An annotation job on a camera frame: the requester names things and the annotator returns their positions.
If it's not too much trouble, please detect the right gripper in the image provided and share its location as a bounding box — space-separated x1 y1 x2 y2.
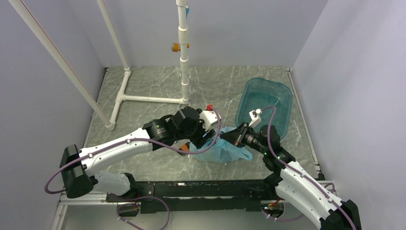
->
220 121 268 155

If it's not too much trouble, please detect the light blue plastic bag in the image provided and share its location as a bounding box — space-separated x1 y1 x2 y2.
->
189 126 253 163

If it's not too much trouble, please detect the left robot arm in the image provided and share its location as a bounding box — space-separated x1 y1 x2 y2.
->
60 106 221 201

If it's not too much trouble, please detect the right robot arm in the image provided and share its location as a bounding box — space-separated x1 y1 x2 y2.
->
220 123 361 230

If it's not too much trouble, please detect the orange black tool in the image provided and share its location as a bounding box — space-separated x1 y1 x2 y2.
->
178 142 190 156

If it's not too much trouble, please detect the teal plastic bin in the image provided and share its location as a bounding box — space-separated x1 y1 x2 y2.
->
235 78 293 139

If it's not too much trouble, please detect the orange knob on pipe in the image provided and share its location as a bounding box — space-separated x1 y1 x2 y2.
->
171 43 182 52

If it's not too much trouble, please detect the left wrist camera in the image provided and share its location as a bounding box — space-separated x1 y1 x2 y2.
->
200 110 222 132

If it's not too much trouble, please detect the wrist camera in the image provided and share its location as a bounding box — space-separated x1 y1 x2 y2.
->
249 108 262 128
200 110 222 132

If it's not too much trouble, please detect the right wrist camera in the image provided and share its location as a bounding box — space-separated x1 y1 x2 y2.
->
249 108 262 128

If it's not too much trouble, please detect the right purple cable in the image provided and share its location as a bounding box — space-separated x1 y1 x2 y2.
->
257 106 354 230

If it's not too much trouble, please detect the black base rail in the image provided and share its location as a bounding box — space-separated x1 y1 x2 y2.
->
106 179 278 214

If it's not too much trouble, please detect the white PVC pipe frame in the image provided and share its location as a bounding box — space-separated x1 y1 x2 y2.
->
10 0 190 130

